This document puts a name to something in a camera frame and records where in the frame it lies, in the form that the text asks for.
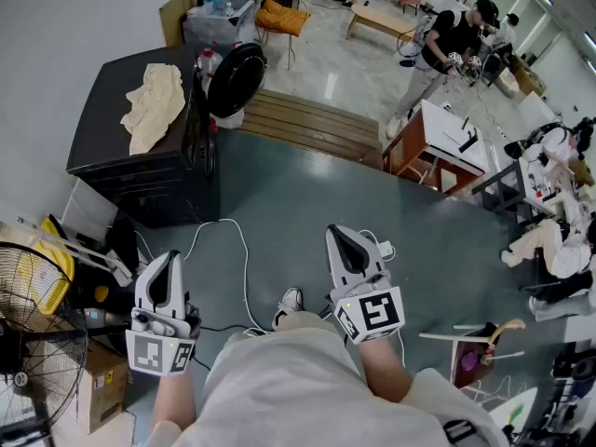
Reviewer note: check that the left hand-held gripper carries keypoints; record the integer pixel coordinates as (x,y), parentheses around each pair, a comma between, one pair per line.
(149,349)

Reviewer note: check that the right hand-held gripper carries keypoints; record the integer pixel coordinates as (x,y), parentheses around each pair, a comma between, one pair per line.
(377,315)

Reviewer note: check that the black round machine door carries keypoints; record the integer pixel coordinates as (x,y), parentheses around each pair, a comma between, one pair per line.
(235,79)

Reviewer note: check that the person's right forearm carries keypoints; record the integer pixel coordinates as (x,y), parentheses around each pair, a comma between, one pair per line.
(382,370)

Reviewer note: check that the person's left forearm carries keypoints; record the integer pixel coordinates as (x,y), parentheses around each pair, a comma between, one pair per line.
(174,398)

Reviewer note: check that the black washing machine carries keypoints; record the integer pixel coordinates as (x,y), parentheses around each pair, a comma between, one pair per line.
(93,133)

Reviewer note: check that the white power adapter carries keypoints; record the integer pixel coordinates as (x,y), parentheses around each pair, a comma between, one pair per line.
(385,248)

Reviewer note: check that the white metal stand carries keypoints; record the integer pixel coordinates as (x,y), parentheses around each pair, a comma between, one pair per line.
(122,275)

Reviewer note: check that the black bag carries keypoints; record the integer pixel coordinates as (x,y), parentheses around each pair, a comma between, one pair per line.
(123,245)

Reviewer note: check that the person's white right shoe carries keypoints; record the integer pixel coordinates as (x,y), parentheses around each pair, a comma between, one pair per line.
(289,303)

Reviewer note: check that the person's white shoe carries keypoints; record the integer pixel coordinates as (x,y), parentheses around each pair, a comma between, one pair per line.
(253,332)
(289,303)

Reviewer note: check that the person's beige shorts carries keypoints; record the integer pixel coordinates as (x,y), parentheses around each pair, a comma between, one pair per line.
(302,324)

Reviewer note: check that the yellow lid bin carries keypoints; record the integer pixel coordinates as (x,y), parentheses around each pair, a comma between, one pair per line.
(63,273)

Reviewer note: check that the person's white left shoe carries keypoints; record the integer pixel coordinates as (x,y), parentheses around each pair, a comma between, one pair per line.
(253,332)

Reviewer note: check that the white flat panel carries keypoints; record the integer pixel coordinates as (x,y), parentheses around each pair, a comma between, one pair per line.
(88,207)

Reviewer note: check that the brown cardboard box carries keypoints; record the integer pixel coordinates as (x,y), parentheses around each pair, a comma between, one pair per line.
(102,389)

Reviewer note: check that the large black floor fan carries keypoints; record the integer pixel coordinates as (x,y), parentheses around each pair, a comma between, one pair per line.
(28,296)

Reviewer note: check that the red-brown table white top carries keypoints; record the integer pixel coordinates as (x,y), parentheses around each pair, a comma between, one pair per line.
(405,142)

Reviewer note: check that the person's white shirt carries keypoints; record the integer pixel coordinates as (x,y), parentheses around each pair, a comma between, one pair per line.
(302,398)

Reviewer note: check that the wooden slatted pallet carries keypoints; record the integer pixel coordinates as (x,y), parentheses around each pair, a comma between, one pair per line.
(307,124)

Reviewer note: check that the small red-brown side table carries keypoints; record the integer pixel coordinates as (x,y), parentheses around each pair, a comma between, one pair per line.
(470,375)

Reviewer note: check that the beige curved object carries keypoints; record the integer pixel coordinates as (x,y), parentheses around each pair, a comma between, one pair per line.
(505,326)

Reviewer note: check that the black tool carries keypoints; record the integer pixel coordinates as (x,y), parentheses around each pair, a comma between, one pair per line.
(468,141)

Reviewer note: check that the dark grey table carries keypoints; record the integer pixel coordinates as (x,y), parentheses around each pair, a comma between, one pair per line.
(500,175)

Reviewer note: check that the cream crumpled cloth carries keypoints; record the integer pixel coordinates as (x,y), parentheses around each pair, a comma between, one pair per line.
(153,110)

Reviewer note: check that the low wooden table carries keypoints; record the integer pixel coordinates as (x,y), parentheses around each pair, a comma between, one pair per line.
(377,17)

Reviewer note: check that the clear plastic storage box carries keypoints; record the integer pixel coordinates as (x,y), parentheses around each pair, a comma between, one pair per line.
(209,28)

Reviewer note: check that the brown cardboard sheet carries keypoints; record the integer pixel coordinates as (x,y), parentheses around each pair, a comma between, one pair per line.
(177,17)

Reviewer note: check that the clear water bottle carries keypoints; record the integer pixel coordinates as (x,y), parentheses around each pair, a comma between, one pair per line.
(229,10)

